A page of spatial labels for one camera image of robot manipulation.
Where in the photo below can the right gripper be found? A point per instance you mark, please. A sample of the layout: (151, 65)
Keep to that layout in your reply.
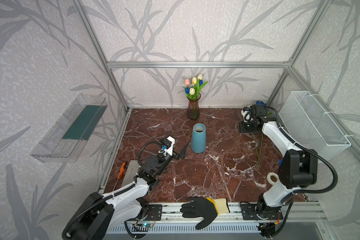
(249, 127)

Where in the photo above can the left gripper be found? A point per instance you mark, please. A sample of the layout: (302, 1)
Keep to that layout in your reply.
(174, 154)

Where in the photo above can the teal ceramic vase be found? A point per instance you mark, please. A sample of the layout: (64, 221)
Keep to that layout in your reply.
(199, 138)

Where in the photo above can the pink glass vase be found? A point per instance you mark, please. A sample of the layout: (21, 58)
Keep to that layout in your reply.
(193, 111)

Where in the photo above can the white tulip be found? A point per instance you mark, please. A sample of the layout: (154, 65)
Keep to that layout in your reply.
(198, 88)

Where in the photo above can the yellow tulip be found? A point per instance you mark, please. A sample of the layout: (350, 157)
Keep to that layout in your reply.
(194, 82)

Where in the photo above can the pink tulip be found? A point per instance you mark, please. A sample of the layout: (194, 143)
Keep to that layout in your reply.
(187, 83)

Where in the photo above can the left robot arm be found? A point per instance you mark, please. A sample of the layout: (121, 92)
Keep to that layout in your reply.
(100, 213)

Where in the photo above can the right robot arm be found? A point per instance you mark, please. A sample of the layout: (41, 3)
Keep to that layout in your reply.
(298, 169)

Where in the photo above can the blue green flower bouquet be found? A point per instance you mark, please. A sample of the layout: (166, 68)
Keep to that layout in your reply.
(259, 151)

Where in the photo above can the grey sharpening stone block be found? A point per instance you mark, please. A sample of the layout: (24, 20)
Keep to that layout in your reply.
(132, 170)

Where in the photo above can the black and yellow work glove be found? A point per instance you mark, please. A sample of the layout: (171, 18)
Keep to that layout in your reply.
(205, 208)

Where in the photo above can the white tape roll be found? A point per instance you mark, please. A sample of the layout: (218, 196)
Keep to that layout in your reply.
(272, 178)

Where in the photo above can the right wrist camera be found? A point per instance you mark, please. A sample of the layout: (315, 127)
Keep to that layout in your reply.
(246, 114)

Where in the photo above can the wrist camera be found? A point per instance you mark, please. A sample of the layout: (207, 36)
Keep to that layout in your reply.
(246, 114)
(167, 146)

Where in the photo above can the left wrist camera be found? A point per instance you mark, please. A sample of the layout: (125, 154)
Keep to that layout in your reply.
(167, 146)

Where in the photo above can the white wire basket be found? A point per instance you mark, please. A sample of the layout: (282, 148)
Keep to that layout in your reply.
(311, 126)

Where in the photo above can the orange handled screwdriver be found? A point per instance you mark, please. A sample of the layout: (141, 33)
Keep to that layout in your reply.
(120, 174)

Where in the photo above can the clear acrylic wall shelf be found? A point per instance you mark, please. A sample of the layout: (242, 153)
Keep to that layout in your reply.
(67, 138)

